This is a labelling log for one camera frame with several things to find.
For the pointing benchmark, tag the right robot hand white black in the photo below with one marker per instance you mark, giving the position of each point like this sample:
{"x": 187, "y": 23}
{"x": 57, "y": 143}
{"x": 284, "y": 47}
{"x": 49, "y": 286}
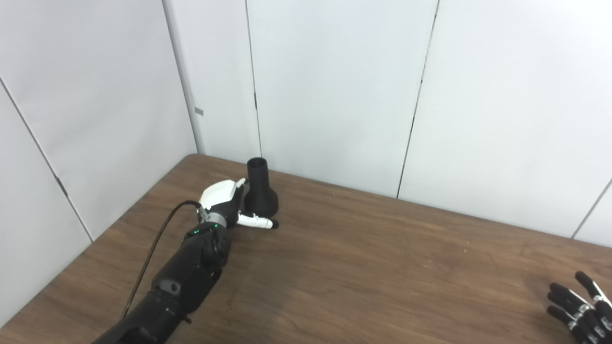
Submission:
{"x": 593, "y": 325}

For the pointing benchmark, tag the white wall corner post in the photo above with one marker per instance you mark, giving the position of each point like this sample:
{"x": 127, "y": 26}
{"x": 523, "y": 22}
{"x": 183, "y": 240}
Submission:
{"x": 184, "y": 71}

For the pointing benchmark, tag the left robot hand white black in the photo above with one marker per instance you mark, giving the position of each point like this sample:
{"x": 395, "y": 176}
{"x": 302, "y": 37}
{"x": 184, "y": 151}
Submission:
{"x": 220, "y": 196}

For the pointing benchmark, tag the black flared nozzle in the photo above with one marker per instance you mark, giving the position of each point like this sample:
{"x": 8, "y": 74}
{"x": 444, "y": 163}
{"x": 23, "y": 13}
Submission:
{"x": 260, "y": 196}

